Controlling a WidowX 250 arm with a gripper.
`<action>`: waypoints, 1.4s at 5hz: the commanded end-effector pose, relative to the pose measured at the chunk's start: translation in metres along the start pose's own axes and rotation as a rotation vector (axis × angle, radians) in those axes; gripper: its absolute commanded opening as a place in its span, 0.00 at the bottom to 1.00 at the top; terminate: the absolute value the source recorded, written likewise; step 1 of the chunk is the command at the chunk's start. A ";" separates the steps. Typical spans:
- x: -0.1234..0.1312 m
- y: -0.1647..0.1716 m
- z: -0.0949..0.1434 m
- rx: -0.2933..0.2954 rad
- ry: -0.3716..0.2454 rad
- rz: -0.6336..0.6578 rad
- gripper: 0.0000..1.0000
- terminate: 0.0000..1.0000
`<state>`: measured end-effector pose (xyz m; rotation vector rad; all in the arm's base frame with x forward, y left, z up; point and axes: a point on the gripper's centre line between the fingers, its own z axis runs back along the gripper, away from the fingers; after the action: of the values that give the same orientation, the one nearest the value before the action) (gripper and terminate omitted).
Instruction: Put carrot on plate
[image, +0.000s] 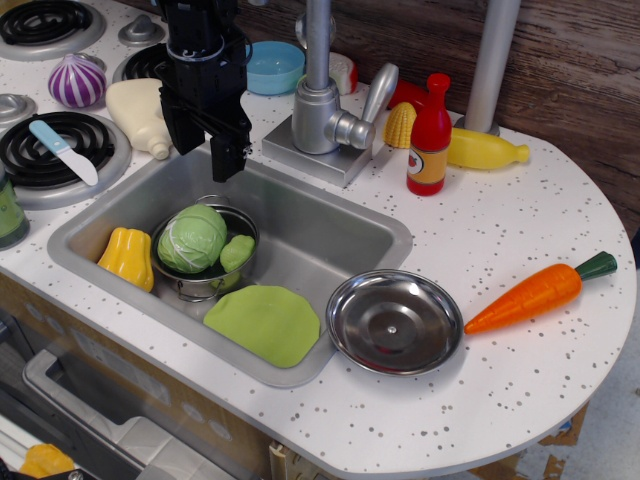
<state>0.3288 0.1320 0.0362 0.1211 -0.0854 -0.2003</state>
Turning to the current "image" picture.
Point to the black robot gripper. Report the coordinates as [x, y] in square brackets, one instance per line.
[202, 94]

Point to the orange toy carrot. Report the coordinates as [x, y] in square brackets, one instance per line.
[541, 293]

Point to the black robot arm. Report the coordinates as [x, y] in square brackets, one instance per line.
[198, 28]

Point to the silver metal plate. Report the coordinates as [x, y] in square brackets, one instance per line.
[394, 322]

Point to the cream toy jug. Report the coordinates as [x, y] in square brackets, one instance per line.
[135, 107]

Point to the blue plastic bowl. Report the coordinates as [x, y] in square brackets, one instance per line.
[274, 67]

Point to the green toy cabbage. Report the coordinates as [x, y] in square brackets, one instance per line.
[193, 239]

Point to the rear right stove burner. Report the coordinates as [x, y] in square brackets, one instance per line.
[142, 64]

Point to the stove burner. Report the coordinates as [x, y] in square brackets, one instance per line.
[47, 30]
[142, 64]
[42, 181]

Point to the small steel pot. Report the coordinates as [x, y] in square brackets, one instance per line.
[214, 281]

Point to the small green toy vegetable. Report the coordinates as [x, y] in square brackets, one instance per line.
[237, 252]

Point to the silver toy faucet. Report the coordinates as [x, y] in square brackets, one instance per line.
[321, 138]

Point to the grey stove knob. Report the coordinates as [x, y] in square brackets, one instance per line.
[15, 108]
[141, 32]

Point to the stainless steel sink basin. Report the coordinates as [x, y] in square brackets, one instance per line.
[310, 241]

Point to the yellow toy squash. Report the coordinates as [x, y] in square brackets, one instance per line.
[128, 255]

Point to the purple striped toy onion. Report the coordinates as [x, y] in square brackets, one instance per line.
[76, 82]

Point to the red white toy piece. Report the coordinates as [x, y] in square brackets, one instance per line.
[344, 72]

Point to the front left stove burner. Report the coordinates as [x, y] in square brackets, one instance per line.
[42, 181]

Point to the green cloth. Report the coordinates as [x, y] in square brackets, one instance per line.
[272, 322]

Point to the yellow toy corn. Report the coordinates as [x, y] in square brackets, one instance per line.
[399, 124]

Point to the grey stove knob left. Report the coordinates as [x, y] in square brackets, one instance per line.
[15, 108]

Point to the red toy item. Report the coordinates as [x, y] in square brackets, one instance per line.
[406, 92]

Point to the rear left stove burner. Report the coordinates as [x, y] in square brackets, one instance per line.
[47, 30]

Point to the red ketchup bottle toy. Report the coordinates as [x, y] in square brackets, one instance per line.
[430, 140]

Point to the yellow toy bottle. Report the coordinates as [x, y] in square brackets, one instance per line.
[482, 151]

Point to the grey vertical pole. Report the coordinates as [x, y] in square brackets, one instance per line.
[497, 36]

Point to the yellow object bottom left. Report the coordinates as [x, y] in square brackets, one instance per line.
[44, 460]

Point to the blue handled toy knife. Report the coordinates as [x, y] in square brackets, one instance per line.
[55, 143]

